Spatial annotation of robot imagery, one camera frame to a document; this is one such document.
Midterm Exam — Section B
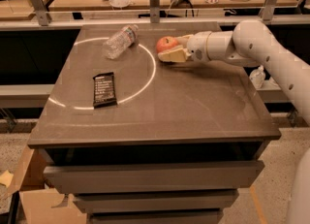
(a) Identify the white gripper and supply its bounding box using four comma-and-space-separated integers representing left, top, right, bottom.
158, 31, 211, 63

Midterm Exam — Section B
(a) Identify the red apple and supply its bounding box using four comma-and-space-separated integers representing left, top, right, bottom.
156, 36, 179, 53

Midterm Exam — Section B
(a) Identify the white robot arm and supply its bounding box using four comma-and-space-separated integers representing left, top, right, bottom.
156, 20, 310, 224

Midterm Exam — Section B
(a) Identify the clear plastic water bottle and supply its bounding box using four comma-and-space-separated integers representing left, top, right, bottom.
103, 24, 139, 59

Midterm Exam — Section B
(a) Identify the white bowl on desk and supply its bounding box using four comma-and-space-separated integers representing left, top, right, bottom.
108, 0, 131, 9

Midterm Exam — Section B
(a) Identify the water bottle on shelf left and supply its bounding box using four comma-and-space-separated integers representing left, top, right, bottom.
249, 65, 265, 89

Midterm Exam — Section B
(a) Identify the black snack bar wrapper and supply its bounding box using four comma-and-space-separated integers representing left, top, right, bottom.
93, 72, 117, 108

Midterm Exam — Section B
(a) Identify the grey drawer cabinet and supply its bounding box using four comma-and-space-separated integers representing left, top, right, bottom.
29, 23, 280, 224

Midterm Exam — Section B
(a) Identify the cardboard box on floor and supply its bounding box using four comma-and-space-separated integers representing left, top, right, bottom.
7, 146, 87, 224

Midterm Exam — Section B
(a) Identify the metal rail bracket middle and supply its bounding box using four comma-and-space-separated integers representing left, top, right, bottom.
149, 0, 160, 23

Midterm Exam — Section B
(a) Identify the metal rail bracket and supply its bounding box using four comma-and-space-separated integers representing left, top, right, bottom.
30, 0, 50, 26
261, 0, 285, 22
149, 0, 160, 23

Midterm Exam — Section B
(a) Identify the metal rail bracket right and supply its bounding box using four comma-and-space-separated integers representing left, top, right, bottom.
261, 0, 285, 22

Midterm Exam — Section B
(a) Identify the metal rail bracket left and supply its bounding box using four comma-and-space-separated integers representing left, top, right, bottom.
30, 0, 50, 26

